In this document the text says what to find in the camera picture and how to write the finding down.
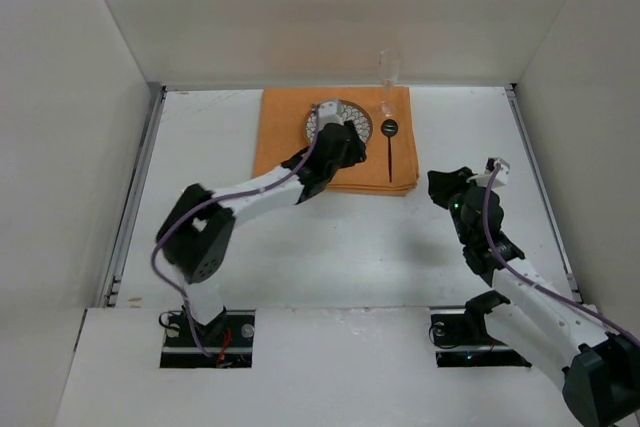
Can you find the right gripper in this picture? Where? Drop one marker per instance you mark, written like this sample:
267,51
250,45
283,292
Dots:
447,187

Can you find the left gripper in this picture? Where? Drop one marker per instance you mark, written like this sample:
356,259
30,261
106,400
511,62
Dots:
345,142

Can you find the patterned ceramic plate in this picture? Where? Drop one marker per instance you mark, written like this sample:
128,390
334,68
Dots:
351,113

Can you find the black spoon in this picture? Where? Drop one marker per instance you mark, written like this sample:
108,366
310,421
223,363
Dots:
389,128

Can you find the orange cloth placemat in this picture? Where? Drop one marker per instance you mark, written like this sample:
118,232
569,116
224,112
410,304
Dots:
280,135

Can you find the clear wine glass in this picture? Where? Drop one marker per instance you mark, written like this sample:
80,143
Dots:
388,70

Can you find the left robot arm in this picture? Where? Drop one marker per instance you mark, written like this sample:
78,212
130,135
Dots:
192,242

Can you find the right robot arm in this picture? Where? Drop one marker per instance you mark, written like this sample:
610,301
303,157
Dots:
592,361

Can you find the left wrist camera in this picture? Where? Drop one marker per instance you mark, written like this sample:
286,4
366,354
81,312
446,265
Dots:
329,111

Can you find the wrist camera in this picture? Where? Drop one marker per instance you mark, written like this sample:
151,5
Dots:
329,111
495,175

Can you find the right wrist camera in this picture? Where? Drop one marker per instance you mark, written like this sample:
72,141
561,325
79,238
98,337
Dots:
495,175

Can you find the right aluminium rail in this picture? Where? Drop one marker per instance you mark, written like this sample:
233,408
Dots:
510,91

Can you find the aluminium rail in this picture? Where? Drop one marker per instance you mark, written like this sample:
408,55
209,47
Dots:
114,265
510,91

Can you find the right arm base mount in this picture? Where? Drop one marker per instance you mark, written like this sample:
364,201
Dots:
462,341

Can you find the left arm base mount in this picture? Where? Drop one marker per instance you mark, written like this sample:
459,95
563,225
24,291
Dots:
228,341

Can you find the left aluminium rail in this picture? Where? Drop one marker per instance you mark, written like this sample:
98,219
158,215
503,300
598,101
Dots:
114,265

